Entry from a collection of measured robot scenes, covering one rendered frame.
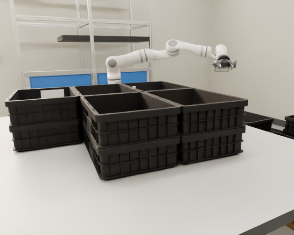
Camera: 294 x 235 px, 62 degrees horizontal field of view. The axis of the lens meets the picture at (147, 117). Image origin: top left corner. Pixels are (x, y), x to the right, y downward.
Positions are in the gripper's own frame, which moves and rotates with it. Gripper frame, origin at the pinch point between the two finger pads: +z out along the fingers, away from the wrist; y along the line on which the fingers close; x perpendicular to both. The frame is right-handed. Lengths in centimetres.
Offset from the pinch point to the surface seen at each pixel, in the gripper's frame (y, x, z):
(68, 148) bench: -72, 23, 52
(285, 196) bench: 9, 14, 79
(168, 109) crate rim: -27, -4, 62
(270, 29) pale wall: 103, 26, -281
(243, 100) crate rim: 1.0, -1.0, 45.7
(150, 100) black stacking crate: -36, 3, 39
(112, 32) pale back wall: -144, 27, -267
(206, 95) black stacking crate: -11.1, 7.0, 23.0
